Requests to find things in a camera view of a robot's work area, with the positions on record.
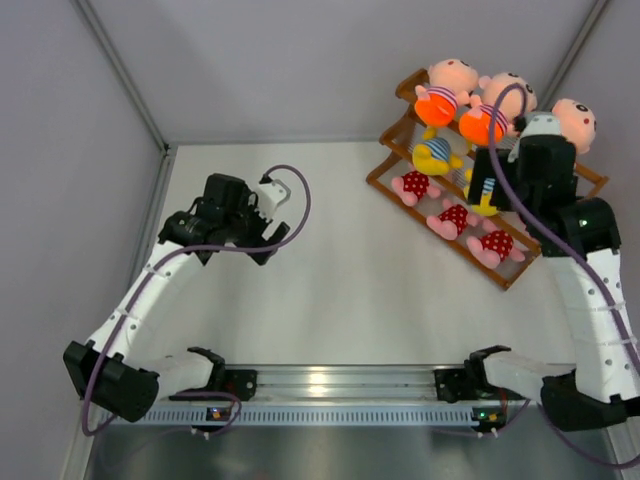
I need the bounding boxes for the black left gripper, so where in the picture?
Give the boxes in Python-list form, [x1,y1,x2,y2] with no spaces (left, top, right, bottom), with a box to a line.
[221,188,288,265]

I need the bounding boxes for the yellow doll blue striped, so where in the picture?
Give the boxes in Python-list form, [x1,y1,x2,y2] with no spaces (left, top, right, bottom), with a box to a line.
[412,127,472,176]
[463,168,499,217]

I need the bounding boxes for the yellow doll blue striped front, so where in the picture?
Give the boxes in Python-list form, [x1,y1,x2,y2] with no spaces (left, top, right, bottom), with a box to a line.
[412,127,472,176]

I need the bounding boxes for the pink pig doll front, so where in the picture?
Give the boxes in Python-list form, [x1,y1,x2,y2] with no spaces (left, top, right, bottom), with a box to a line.
[426,198,481,241]

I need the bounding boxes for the pink pig doll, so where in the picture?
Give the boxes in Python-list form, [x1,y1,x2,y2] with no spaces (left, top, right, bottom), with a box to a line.
[466,230,525,270]
[426,198,481,241]

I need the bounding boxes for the pink pig doll facing up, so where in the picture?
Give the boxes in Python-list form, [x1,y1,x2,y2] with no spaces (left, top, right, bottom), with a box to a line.
[391,171,442,207]

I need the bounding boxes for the pink pig doll back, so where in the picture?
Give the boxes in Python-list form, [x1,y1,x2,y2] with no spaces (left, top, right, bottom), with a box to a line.
[466,230,525,270]

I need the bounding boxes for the large boy doll orange shorts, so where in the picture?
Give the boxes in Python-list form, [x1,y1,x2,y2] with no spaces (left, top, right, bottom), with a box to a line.
[414,58,479,128]

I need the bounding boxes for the boy doll orange shorts front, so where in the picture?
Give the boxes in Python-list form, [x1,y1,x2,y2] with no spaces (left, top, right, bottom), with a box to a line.
[551,98,597,157]

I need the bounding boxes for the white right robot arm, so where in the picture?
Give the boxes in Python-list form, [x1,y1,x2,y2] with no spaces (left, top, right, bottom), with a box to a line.
[465,134,639,432]

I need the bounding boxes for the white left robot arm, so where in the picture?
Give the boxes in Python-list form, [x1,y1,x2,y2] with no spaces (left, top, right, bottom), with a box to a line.
[63,173,291,422]

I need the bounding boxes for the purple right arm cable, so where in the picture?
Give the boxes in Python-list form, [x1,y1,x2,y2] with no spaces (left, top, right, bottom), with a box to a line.
[488,83,640,469]

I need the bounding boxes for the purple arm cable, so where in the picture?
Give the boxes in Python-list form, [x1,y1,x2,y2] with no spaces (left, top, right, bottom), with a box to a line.
[82,165,312,437]
[488,83,640,469]

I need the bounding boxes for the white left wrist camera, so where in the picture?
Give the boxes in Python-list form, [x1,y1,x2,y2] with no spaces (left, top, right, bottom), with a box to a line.
[254,177,291,222]

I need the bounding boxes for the aluminium mounting rail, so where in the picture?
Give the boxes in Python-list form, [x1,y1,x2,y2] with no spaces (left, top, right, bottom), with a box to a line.
[214,365,500,404]

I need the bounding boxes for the grey slotted cable duct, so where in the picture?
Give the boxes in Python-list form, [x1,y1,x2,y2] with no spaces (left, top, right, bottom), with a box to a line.
[134,404,479,427]

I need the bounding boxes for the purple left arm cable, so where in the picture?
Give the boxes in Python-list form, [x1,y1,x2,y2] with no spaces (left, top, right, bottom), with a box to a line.
[82,165,312,437]

